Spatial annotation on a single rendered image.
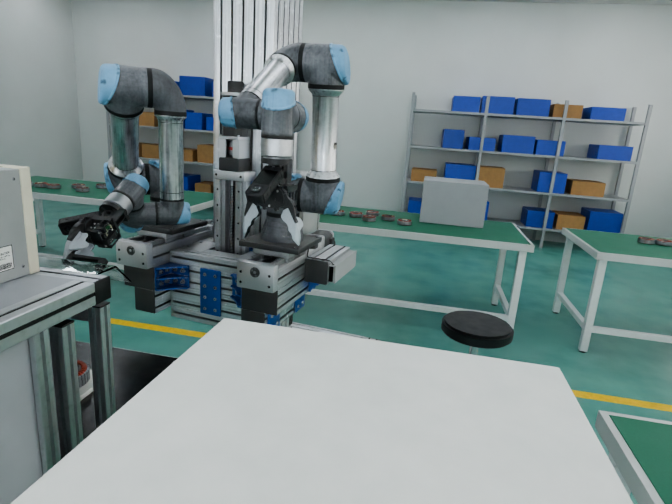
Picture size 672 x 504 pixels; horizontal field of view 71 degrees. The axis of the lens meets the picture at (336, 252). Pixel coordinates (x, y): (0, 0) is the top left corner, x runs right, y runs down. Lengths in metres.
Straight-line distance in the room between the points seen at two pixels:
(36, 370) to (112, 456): 0.58
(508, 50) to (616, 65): 1.45
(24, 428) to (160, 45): 8.12
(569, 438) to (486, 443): 0.07
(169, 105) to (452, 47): 6.32
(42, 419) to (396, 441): 0.72
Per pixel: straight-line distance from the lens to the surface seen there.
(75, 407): 1.07
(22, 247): 1.06
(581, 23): 7.87
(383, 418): 0.40
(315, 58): 1.52
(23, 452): 1.00
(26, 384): 0.95
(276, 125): 1.09
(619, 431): 1.43
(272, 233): 1.62
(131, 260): 1.82
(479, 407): 0.44
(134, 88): 1.55
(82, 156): 9.70
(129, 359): 1.45
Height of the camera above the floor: 1.43
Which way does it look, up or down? 15 degrees down
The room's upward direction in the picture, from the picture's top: 4 degrees clockwise
